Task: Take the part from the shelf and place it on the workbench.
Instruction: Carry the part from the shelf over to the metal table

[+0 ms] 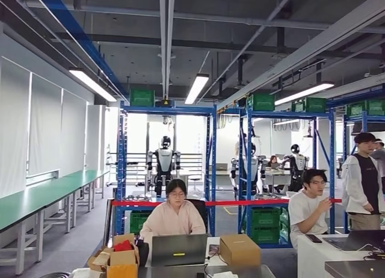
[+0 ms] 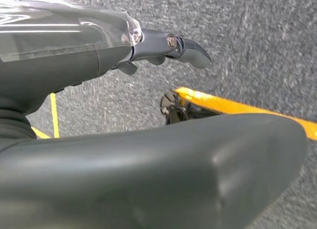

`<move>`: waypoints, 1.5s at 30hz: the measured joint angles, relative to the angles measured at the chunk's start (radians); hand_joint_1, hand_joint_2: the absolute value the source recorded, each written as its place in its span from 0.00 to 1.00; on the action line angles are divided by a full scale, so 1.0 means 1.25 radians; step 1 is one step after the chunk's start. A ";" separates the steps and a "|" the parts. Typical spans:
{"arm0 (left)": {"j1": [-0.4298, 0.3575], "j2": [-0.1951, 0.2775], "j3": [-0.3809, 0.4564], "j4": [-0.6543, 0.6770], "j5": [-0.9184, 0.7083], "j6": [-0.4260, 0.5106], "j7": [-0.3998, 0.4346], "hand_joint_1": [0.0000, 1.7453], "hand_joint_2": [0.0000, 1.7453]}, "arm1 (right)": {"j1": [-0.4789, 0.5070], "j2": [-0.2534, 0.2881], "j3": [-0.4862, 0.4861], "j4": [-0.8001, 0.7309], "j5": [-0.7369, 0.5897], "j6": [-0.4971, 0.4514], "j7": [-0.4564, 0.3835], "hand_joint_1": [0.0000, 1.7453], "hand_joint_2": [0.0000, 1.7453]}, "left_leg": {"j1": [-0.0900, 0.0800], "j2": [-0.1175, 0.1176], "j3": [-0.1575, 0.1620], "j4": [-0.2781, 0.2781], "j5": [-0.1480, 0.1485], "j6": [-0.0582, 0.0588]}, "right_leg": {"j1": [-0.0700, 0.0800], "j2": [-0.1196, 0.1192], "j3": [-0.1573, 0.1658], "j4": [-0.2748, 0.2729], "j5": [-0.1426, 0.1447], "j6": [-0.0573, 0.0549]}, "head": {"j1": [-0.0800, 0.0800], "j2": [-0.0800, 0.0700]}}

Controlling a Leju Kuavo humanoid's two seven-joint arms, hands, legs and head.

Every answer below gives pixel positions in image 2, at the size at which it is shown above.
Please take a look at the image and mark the yellow floor marking tape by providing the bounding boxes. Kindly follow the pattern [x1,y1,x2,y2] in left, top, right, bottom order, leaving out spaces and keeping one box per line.
[174,87,317,142]

